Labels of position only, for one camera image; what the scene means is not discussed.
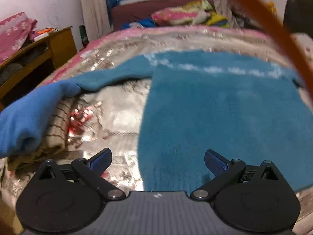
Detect teal fleece garment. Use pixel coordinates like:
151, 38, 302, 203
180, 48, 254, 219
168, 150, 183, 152
40, 49, 313, 193

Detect yellow blue folded clothes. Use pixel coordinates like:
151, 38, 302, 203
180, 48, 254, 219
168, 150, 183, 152
204, 11, 230, 28

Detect blue clothes pile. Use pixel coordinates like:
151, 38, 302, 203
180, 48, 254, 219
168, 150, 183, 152
119, 18, 156, 30

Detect beige checked folded cloth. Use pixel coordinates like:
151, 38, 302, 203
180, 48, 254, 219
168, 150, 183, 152
7, 97, 75, 171

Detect floral satin bedspread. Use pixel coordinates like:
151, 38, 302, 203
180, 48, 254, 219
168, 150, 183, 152
0, 25, 313, 235

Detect blue knitted garment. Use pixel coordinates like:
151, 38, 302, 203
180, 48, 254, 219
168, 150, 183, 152
1, 80, 81, 158

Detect wooden side cabinet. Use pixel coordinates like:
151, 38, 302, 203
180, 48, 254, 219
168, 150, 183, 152
1, 27, 77, 110

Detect white orange items on cabinet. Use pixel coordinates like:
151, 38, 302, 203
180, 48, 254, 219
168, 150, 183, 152
33, 28, 55, 41

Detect pink lace cloth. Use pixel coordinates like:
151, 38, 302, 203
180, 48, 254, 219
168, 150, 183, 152
0, 12, 37, 64

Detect dark red headboard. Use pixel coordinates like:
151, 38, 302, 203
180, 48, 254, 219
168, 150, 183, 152
111, 0, 216, 31

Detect blue plastic bag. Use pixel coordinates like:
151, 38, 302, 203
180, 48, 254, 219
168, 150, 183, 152
106, 0, 120, 11

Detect beige right curtain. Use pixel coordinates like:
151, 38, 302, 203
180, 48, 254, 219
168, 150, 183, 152
213, 0, 236, 28

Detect beige curtain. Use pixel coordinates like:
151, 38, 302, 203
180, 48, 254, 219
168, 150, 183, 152
81, 0, 111, 41
213, 0, 236, 28

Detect beige left curtain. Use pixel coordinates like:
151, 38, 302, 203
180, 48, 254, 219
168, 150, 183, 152
81, 0, 111, 41

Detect orange cable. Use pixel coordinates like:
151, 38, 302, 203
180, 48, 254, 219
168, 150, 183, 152
212, 0, 313, 104

